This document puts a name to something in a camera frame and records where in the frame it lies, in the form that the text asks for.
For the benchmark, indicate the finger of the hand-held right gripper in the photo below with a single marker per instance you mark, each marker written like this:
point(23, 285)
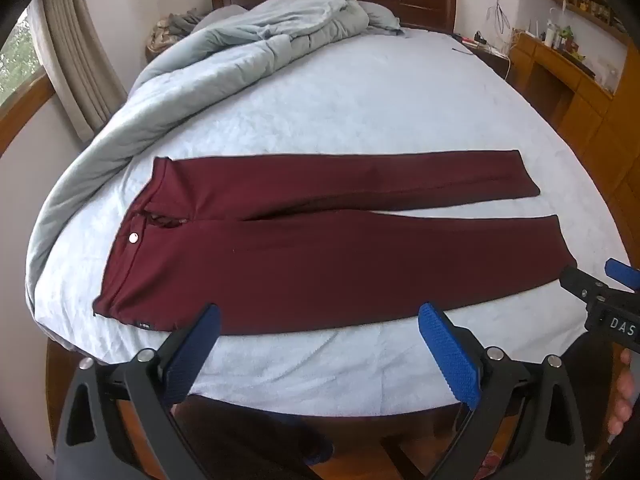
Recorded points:
point(580, 282)
point(622, 274)

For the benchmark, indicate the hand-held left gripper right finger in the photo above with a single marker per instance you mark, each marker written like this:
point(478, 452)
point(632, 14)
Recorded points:
point(450, 355)

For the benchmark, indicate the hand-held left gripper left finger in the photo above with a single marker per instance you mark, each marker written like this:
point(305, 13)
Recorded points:
point(192, 355)

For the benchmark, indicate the maroon pants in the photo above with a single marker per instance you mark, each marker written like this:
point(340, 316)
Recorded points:
point(325, 255)

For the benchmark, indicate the person's right hand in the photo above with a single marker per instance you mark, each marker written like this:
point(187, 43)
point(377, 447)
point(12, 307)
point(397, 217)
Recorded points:
point(622, 395)

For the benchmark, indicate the dark wooden nightstand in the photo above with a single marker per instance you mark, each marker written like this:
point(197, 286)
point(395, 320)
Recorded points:
point(482, 55)

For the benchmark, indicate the white bottle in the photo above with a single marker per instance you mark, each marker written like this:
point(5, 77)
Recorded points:
point(550, 36)

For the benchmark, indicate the bed with light blue sheet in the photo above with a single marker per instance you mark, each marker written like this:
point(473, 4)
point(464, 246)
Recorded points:
point(350, 105)

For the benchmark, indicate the grey-blue quilt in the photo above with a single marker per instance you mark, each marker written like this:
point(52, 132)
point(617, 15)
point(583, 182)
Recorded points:
point(235, 45)

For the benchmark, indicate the beige curtain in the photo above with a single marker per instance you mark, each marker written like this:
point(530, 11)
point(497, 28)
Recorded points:
point(80, 60)

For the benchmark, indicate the camouflage patterned cloth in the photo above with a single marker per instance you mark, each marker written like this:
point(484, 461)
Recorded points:
point(161, 35)

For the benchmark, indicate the dark grey cloth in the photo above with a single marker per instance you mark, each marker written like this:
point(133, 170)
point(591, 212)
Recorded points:
point(185, 21)

